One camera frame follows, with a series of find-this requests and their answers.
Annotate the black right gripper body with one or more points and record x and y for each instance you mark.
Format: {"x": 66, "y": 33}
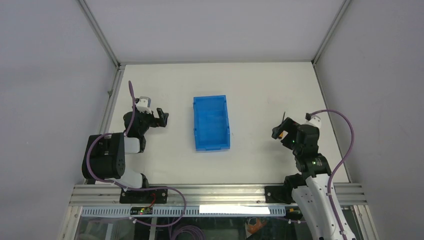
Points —
{"x": 289, "y": 141}

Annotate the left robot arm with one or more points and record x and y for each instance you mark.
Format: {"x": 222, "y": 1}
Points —
{"x": 105, "y": 156}

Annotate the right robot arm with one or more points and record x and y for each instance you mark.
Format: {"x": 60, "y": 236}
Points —
{"x": 311, "y": 188}

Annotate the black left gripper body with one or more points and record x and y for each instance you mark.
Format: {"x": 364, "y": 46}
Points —
{"x": 146, "y": 120}

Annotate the blue plastic bin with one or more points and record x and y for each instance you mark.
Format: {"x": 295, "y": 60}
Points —
{"x": 211, "y": 123}

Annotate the white slotted cable duct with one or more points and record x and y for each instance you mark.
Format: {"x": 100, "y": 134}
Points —
{"x": 188, "y": 211}

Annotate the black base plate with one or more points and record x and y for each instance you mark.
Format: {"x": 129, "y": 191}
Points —
{"x": 279, "y": 194}
{"x": 157, "y": 196}

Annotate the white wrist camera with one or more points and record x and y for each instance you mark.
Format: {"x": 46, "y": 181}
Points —
{"x": 314, "y": 121}
{"x": 143, "y": 104}

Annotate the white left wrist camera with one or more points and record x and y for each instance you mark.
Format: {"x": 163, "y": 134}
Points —
{"x": 143, "y": 104}

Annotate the orange object under table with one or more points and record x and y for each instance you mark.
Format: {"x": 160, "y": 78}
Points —
{"x": 254, "y": 224}

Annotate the aluminium front frame rail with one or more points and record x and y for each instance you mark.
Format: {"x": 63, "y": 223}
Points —
{"x": 192, "y": 194}

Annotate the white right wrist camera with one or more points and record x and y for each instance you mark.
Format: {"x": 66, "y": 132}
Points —
{"x": 314, "y": 121}

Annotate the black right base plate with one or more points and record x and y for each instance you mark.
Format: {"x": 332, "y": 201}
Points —
{"x": 279, "y": 194}

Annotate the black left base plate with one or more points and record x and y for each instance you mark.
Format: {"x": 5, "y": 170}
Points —
{"x": 157, "y": 196}

